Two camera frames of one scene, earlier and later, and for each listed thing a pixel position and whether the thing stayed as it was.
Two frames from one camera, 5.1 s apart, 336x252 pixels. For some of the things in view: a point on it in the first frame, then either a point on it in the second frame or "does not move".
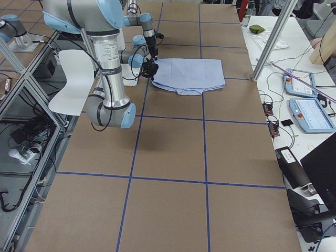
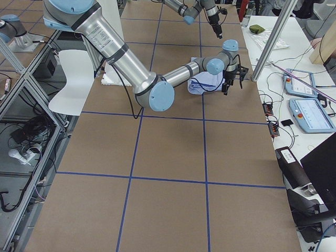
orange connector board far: [268, 109] does not move
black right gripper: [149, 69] to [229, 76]
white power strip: [23, 158] does not move
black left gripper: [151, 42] to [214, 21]
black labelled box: [294, 174] does not move
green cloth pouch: [256, 29] does not move
